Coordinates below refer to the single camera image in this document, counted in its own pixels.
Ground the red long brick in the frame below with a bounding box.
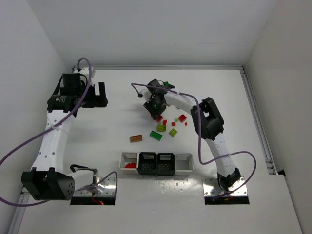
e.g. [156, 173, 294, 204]
[156, 115, 163, 122]

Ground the lime printed brick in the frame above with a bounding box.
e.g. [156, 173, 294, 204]
[156, 124, 167, 132]

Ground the metal base plate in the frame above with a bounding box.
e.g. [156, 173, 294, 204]
[73, 174, 116, 197]
[202, 177, 248, 197]

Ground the black bin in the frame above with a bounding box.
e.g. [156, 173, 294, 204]
[137, 152, 156, 176]
[156, 153, 176, 176]

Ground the green long brick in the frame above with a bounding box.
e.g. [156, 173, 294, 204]
[150, 131, 163, 141]

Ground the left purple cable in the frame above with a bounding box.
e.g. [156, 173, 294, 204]
[0, 57, 118, 207]

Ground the red square brick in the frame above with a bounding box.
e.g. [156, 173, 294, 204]
[178, 114, 187, 122]

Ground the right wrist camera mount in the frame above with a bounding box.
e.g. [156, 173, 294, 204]
[138, 88, 152, 103]

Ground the purple cable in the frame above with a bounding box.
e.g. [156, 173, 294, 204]
[131, 83, 257, 199]
[0, 57, 118, 207]

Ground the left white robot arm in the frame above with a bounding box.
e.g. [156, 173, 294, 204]
[21, 73, 108, 201]

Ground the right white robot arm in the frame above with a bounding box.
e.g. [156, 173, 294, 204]
[138, 79, 241, 191]

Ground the lime square brick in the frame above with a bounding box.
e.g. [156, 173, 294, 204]
[169, 128, 178, 137]

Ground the white bin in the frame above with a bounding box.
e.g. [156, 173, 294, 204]
[175, 153, 194, 176]
[119, 152, 139, 175]

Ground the right white bin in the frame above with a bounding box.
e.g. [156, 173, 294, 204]
[175, 153, 194, 176]

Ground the left white bin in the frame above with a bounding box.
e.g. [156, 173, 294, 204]
[119, 152, 139, 175]

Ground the right black bin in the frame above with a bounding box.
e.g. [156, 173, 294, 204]
[156, 153, 176, 176]

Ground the left black bin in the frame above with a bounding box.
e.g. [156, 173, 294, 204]
[137, 152, 156, 176]

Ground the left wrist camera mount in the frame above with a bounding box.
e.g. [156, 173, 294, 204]
[79, 67, 96, 78]

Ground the orange brick lower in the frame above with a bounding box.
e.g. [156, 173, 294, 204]
[130, 135, 143, 143]

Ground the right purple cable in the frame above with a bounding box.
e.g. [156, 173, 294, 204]
[131, 83, 257, 199]

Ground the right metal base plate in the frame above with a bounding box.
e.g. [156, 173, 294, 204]
[202, 177, 248, 197]

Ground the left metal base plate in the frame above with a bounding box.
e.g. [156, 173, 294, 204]
[73, 174, 116, 197]

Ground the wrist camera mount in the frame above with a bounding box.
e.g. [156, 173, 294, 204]
[138, 88, 152, 103]
[79, 67, 96, 78]

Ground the red round decorated brick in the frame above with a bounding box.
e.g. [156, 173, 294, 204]
[125, 162, 137, 169]

